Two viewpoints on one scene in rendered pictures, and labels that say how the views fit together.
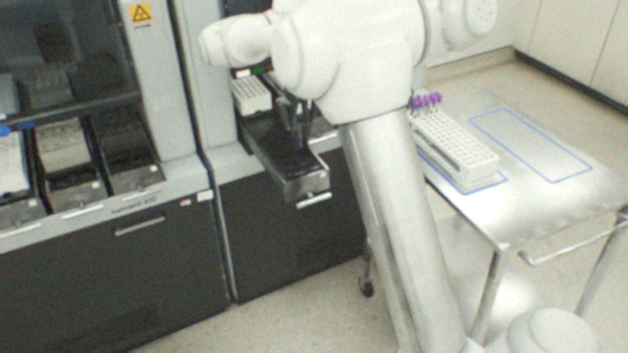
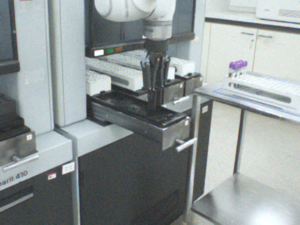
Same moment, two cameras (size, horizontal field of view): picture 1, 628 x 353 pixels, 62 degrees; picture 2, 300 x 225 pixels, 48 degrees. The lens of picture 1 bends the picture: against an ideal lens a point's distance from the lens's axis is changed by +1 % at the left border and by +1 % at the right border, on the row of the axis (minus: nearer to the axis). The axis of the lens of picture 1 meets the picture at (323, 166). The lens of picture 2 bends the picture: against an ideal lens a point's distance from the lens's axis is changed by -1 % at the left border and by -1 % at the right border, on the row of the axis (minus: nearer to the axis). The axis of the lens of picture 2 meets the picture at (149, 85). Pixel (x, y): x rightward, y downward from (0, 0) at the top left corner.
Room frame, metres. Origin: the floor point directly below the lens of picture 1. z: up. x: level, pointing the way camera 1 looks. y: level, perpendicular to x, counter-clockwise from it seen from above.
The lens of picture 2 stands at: (0.24, 0.48, 1.22)
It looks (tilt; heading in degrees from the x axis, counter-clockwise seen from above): 17 degrees down; 338
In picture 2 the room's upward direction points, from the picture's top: 2 degrees clockwise
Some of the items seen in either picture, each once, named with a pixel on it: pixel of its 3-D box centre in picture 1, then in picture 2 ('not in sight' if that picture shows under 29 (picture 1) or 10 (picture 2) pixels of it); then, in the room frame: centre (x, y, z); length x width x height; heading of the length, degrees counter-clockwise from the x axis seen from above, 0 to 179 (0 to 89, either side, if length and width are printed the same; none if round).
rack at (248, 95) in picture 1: (240, 86); (77, 79); (1.53, 0.27, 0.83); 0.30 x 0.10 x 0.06; 27
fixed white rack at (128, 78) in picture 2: (290, 84); (116, 75); (1.54, 0.11, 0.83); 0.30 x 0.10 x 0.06; 27
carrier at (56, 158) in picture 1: (65, 156); not in sight; (1.13, 0.69, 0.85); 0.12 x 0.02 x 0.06; 118
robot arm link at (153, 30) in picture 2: not in sight; (157, 29); (1.22, 0.07, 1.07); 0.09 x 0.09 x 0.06
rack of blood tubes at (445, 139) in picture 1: (446, 143); (263, 91); (1.17, -0.34, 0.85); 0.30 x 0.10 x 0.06; 25
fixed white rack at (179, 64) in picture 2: not in sight; (163, 64); (1.68, -0.17, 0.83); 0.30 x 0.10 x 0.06; 27
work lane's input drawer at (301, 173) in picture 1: (262, 126); (107, 104); (1.37, 0.19, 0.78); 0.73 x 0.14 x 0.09; 27
